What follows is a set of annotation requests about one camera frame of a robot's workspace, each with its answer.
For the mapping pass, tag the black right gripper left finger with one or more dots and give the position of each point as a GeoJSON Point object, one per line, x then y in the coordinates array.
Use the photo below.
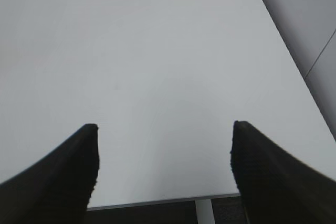
{"type": "Point", "coordinates": [58, 188]}

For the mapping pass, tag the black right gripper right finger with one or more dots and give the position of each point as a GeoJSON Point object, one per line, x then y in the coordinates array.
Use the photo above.
{"type": "Point", "coordinates": [274, 186]}

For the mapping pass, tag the white table leg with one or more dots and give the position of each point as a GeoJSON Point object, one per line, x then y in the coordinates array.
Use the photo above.
{"type": "Point", "coordinates": [204, 211]}

